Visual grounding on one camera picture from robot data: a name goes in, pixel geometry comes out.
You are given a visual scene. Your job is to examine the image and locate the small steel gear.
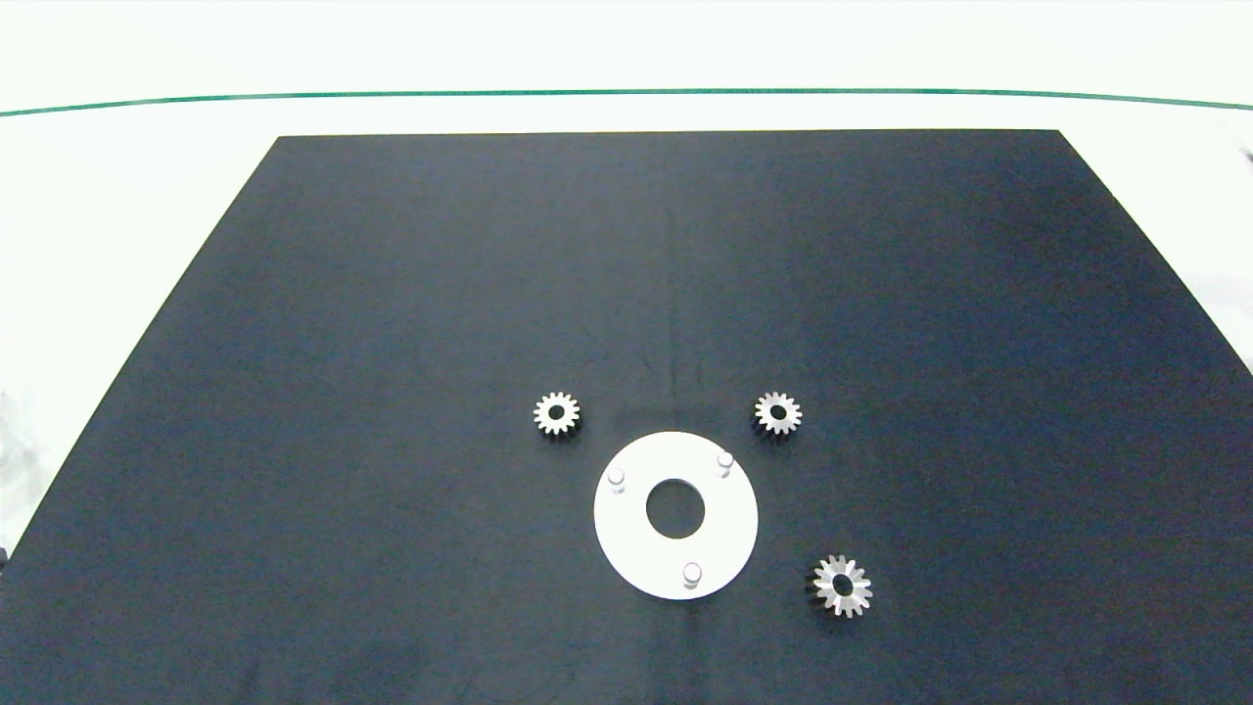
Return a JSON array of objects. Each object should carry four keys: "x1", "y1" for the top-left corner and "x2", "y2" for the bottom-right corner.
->
[
  {"x1": 533, "y1": 392, "x2": 581, "y2": 438},
  {"x1": 754, "y1": 391, "x2": 804, "y2": 438}
]

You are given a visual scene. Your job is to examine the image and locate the large steel gear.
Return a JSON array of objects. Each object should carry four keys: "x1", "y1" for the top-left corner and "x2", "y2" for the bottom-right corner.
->
[{"x1": 812, "y1": 554, "x2": 874, "y2": 619}]

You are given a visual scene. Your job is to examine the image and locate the round white plate with pins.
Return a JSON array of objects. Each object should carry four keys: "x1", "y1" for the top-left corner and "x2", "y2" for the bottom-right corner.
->
[{"x1": 593, "y1": 431, "x2": 760, "y2": 601}]

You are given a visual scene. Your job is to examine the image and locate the dark mat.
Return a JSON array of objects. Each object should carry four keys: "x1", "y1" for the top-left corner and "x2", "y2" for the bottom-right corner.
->
[{"x1": 0, "y1": 129, "x2": 1253, "y2": 705}]

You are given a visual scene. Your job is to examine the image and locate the green tape line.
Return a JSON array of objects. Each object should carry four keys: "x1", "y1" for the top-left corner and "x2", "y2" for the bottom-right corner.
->
[{"x1": 0, "y1": 88, "x2": 1253, "y2": 118}]

